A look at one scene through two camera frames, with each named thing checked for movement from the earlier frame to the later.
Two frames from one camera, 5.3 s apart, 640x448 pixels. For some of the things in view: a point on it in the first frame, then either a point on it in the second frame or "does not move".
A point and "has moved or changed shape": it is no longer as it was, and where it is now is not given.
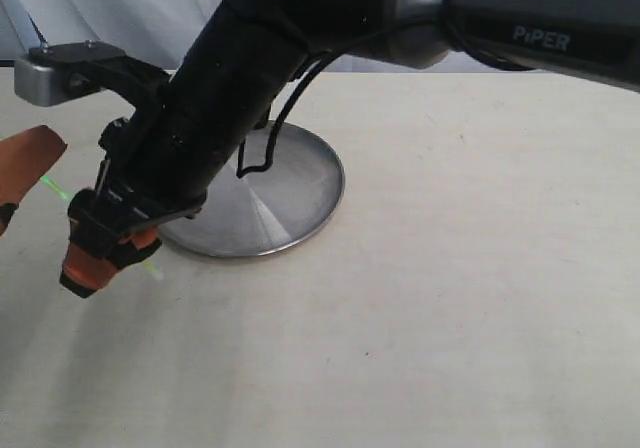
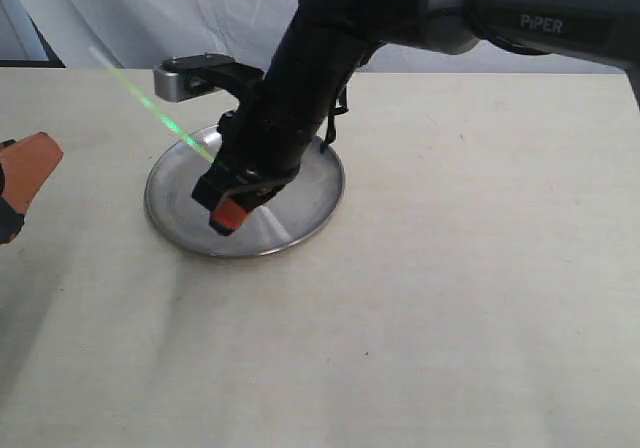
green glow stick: [45, 180] has moved or changed shape
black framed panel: [18, 32] does not move
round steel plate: [275, 209] does not move
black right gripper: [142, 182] -> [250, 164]
